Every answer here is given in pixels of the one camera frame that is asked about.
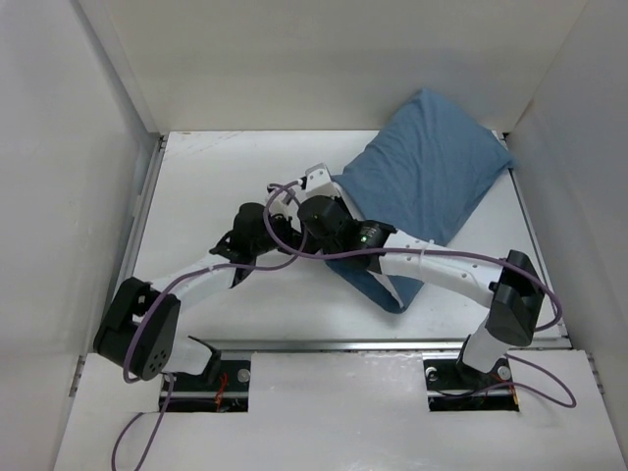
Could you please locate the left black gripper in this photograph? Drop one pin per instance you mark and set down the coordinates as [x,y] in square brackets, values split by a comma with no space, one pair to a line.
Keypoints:
[292,237]

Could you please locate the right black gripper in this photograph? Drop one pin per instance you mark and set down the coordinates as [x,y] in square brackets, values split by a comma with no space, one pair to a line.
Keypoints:
[347,212]

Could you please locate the blue pillowcase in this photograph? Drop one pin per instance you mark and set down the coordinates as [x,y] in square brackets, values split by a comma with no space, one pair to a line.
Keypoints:
[427,169]

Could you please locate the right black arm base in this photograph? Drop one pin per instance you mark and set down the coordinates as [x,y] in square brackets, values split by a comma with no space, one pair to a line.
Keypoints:
[454,387]

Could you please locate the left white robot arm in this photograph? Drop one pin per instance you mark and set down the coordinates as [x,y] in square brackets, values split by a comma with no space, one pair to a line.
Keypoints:
[139,331]

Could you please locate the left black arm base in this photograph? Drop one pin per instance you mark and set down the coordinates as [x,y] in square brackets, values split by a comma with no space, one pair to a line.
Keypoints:
[225,375]

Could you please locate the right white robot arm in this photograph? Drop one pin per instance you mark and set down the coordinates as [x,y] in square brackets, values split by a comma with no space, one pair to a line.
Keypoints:
[510,289]

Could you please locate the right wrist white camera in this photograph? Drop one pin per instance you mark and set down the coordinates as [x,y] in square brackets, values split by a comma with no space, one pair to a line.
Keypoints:
[318,182]

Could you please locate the wrist white camera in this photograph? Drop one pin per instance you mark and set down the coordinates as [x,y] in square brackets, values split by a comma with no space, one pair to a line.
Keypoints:
[318,182]
[279,200]

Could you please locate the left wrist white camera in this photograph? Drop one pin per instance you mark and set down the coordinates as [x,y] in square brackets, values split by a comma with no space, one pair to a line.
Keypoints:
[279,200]

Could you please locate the aluminium rail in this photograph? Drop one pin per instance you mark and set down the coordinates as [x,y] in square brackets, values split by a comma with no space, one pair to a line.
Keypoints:
[196,184]

